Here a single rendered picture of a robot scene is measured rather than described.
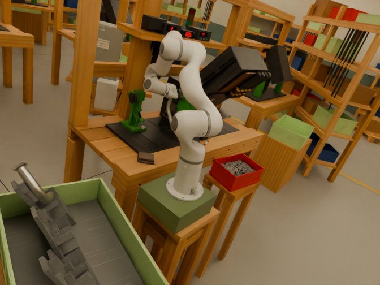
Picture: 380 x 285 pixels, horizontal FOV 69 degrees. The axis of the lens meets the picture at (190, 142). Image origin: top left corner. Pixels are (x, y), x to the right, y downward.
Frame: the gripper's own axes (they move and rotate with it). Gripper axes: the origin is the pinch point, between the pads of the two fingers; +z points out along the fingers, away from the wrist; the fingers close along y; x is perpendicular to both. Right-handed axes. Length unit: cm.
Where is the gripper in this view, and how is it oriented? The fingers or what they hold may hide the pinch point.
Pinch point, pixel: (178, 94)
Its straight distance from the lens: 199.2
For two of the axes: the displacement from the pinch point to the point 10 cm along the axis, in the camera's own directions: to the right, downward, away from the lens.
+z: 5.7, 0.6, 8.2
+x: -8.0, 2.8, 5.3
